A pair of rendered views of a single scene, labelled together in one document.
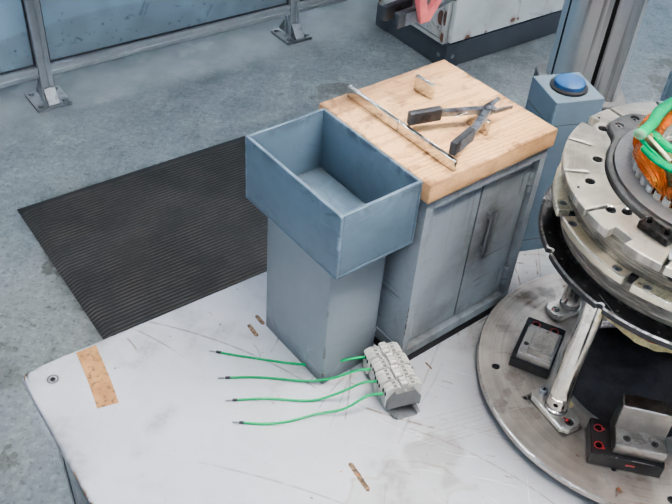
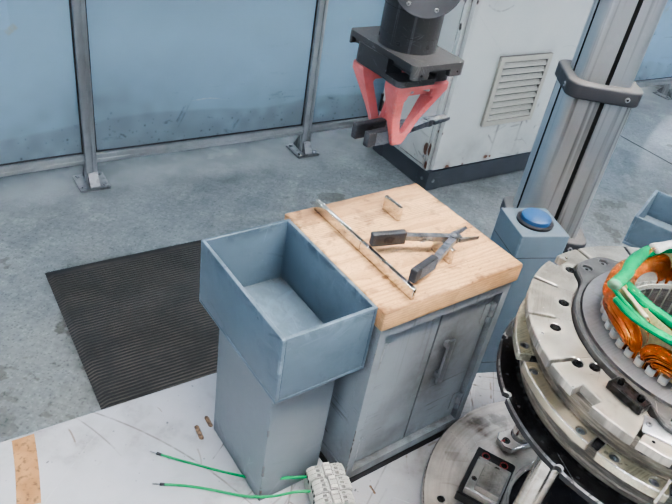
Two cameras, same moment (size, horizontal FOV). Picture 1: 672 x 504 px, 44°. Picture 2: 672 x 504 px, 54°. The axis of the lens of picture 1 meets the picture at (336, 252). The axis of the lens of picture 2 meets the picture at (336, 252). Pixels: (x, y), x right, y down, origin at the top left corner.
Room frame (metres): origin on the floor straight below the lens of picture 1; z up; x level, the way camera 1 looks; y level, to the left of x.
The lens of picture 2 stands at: (0.20, -0.04, 1.47)
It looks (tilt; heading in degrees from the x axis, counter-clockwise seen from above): 35 degrees down; 1
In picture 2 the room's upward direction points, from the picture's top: 10 degrees clockwise
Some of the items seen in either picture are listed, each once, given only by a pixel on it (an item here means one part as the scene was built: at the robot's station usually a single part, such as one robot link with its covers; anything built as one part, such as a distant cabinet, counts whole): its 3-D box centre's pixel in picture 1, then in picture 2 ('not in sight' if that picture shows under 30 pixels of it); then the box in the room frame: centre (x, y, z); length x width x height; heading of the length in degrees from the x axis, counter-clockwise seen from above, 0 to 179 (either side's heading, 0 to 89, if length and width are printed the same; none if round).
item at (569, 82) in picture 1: (569, 82); (536, 217); (0.98, -0.28, 1.04); 0.04 x 0.04 x 0.01
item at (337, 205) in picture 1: (324, 258); (273, 371); (0.72, 0.01, 0.92); 0.17 x 0.11 x 0.28; 41
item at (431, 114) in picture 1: (424, 115); (388, 237); (0.79, -0.08, 1.09); 0.04 x 0.01 x 0.02; 116
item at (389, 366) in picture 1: (391, 374); (332, 498); (0.66, -0.08, 0.80); 0.10 x 0.05 x 0.04; 23
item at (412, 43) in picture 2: not in sight; (411, 24); (0.84, -0.06, 1.30); 0.10 x 0.07 x 0.07; 42
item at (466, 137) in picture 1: (461, 141); (423, 268); (0.74, -0.12, 1.09); 0.04 x 0.01 x 0.02; 146
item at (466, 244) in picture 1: (420, 220); (378, 338); (0.83, -0.10, 0.91); 0.19 x 0.19 x 0.26; 41
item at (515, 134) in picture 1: (436, 124); (401, 247); (0.83, -0.10, 1.05); 0.20 x 0.19 x 0.02; 131
